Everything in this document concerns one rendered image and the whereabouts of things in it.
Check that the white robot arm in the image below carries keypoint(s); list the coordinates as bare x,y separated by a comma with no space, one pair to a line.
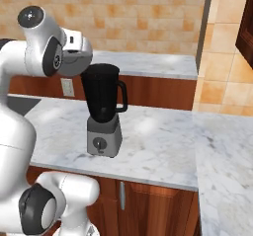
16,141

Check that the black and grey blender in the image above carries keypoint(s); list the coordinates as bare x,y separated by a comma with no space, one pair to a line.
104,136

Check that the brown wooden counter back panel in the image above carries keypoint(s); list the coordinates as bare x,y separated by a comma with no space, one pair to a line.
158,93

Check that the dark grey sink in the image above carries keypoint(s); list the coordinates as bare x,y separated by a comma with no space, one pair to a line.
20,104

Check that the white wall socket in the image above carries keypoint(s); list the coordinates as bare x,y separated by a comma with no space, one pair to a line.
67,87

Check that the dark brown wall cupboard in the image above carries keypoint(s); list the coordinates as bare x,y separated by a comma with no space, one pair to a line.
246,32

